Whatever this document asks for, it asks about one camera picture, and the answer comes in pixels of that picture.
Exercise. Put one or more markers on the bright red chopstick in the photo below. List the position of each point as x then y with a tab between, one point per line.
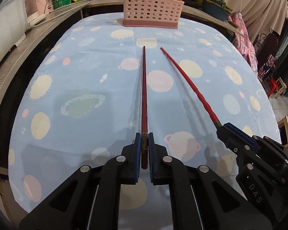
212	115

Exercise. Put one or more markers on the dark maroon chopstick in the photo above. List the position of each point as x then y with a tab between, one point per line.
144	114

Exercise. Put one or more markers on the dark teal basin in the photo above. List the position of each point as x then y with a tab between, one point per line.
217	9

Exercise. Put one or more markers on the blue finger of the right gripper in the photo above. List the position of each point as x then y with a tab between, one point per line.
240	136

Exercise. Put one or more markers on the light blue planet tablecloth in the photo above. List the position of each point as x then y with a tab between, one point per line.
73	135

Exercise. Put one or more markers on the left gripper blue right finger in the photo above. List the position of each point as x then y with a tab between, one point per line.
153	159

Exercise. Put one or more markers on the pink plastic utensil basket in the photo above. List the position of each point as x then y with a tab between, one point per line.
152	13

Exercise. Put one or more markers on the blue white dish rack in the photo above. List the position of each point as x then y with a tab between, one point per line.
13	23

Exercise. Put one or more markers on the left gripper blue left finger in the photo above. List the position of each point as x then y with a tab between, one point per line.
136	156

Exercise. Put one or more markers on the beige curtain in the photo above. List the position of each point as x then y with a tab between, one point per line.
260	16

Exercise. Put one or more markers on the pink floral garment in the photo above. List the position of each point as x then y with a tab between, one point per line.
243	43

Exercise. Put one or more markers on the red plastic stool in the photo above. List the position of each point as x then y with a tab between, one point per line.
274	87

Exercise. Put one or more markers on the wooden counter shelf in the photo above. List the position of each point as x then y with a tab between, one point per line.
19	65

